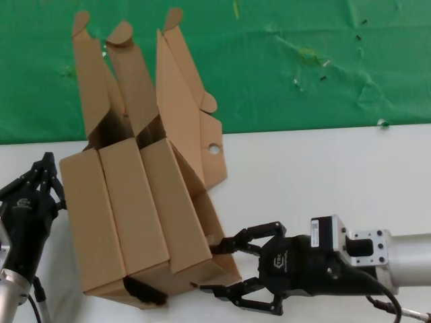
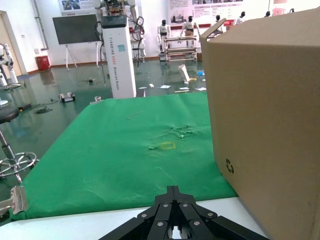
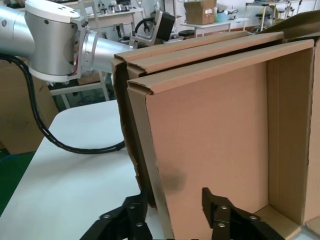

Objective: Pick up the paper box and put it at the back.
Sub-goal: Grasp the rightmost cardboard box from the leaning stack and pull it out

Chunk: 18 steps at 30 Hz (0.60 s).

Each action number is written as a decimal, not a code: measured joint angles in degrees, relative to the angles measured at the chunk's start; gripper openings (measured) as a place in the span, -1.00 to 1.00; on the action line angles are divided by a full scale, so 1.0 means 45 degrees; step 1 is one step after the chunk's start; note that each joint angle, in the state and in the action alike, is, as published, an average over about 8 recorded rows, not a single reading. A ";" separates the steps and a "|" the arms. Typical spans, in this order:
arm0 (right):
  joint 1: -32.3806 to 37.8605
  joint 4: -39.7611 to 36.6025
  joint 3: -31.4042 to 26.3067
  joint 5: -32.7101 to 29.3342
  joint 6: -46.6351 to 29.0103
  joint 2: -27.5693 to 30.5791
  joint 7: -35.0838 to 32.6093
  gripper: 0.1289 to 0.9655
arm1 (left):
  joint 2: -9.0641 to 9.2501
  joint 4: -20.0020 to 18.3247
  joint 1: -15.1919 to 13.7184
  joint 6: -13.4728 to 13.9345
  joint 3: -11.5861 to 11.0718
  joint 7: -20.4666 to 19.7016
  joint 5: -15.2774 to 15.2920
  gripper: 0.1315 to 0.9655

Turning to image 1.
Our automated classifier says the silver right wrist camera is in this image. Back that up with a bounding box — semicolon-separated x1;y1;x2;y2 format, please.
309;214;392;268

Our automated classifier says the brown paper box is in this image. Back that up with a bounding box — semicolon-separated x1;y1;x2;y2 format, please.
139;7;216;275
98;19;171;287
59;9;128;297

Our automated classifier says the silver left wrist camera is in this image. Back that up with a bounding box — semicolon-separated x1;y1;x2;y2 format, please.
0;218;11;270

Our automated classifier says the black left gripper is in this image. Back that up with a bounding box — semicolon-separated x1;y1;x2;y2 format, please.
0;151;67;281

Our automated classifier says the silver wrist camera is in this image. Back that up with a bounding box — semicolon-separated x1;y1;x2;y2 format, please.
0;218;11;270
309;214;392;268

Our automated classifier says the green table cloth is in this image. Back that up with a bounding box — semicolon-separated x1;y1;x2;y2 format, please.
0;0;431;146

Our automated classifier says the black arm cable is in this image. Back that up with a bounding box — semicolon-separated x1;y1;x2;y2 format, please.
28;275;52;323
365;268;431;323

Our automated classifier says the brown carton with round hole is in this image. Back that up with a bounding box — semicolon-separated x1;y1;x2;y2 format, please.
82;91;242;309

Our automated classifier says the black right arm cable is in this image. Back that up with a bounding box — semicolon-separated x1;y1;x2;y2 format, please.
365;268;431;323

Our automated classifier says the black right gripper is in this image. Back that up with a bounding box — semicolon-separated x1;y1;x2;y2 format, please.
200;221;384;317

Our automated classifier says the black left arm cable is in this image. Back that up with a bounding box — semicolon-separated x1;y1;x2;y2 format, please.
28;275;52;323

